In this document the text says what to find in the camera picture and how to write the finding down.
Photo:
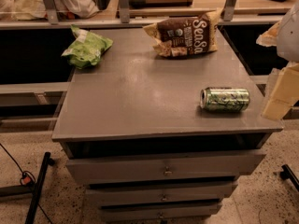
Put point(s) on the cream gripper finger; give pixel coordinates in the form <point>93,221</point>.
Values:
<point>282,91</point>
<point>270,37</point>

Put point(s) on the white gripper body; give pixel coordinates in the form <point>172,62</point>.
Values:
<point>290,37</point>

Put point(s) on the brown chip bag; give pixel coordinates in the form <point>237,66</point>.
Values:
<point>185,36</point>

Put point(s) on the green drink can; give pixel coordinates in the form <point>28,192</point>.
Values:
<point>224,99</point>

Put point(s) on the green chip bag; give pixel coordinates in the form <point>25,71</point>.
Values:
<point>87,49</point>

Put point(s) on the black stand leg right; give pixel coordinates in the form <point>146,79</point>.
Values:
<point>287,173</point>

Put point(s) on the black stand leg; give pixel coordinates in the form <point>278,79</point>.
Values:
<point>30,185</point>
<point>287,173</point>

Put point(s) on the top grey drawer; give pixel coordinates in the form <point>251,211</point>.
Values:
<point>164,167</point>

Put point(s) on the grey drawer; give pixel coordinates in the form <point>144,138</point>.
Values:
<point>164,167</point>
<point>160,212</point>
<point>162,193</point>

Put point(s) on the grey drawer cabinet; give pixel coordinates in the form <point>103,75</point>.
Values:
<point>137,103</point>

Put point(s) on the middle grey drawer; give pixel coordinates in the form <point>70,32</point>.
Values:
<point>162,193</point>

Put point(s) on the bottom grey drawer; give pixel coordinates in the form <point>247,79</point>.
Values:
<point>160,212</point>

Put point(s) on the white cloth pile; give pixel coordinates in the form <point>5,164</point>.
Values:
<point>27,10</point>

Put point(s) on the black stand leg left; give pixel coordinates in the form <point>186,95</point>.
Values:
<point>30,185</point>

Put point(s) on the metal bracket right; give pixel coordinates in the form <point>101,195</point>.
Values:
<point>228,10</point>

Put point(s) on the metal bracket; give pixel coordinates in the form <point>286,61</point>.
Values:
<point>228,10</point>
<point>124,8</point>
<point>51,11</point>

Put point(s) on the metal bracket middle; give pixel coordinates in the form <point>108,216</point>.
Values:
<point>124,8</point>

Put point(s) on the metal bracket left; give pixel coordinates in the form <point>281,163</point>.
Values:
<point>51,11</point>

